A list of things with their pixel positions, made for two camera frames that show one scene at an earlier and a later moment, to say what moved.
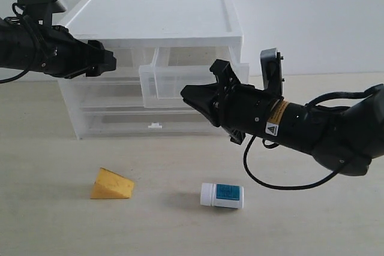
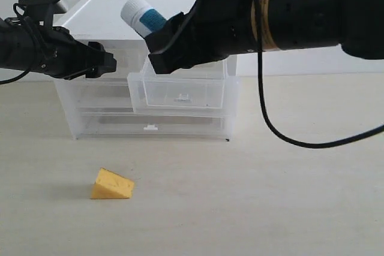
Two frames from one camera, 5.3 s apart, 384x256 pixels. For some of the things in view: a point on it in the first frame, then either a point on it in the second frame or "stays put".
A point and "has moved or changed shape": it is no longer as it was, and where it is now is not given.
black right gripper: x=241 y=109 -> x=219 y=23
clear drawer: x=173 y=68 has moved or changed shape
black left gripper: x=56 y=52 stays put
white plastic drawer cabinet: x=162 y=43 stays put
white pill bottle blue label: x=222 y=195 -> x=141 y=16
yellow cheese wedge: x=110 y=185 stays put
